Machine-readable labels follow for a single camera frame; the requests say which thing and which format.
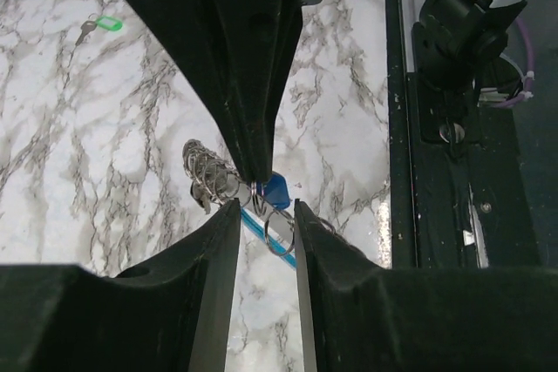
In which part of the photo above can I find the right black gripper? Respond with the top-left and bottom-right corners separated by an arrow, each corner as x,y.
202,0 -> 322,182

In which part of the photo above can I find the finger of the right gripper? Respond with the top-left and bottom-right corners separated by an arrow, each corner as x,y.
126,0 -> 262,182

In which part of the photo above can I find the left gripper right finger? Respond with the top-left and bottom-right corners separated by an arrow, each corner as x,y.
294,200 -> 557,371

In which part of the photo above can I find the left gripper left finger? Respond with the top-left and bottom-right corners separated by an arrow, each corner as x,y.
1,200 -> 241,371

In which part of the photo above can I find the grey blue spiral keyring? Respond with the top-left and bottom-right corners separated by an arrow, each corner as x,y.
181,139 -> 341,271

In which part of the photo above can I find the blue tagged key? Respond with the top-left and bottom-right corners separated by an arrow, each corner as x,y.
256,172 -> 291,210

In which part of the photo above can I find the green tagged key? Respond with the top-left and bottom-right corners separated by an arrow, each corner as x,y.
75,16 -> 123,46

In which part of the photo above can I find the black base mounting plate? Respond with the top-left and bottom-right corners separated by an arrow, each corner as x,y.
386,0 -> 557,268

